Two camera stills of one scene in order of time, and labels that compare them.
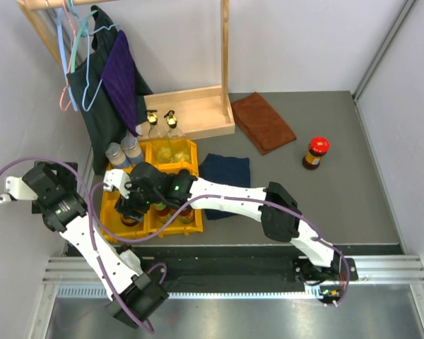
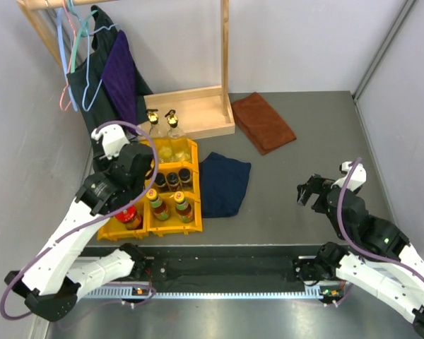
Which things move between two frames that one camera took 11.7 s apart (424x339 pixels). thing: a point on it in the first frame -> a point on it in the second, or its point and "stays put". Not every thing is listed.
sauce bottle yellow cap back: x=186 y=215 stays put
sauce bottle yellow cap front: x=163 y=212 stays put
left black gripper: x=63 y=174 -> x=106 y=165
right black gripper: x=127 y=206 -> x=315 y=184
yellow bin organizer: x=173 y=154 stays put
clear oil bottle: x=159 y=150 stays put
